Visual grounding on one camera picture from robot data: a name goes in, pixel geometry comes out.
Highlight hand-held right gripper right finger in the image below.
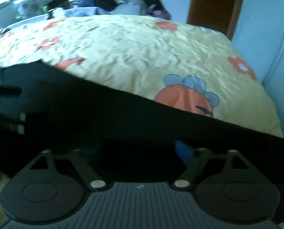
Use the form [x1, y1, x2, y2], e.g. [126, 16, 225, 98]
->
[173, 141, 253, 190]

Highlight floral pillow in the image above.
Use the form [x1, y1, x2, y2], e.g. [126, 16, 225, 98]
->
[16, 0, 41, 19]

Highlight blue bed sheet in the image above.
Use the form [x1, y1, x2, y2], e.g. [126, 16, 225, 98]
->
[0, 7, 100, 30]

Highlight brown wooden door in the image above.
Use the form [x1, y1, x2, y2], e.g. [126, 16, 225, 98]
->
[187, 0, 247, 40]

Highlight dark clothing heap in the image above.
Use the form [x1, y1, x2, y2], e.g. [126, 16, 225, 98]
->
[47, 0, 70, 10]

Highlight black pants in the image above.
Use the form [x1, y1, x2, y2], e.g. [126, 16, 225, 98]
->
[0, 61, 284, 223]

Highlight yellow floral blanket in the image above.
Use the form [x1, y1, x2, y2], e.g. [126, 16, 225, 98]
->
[0, 14, 284, 229]

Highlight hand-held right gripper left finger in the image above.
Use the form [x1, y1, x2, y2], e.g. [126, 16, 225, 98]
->
[28, 148, 107, 191]

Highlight black and white garment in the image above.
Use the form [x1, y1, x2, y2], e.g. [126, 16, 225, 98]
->
[48, 8, 64, 19]

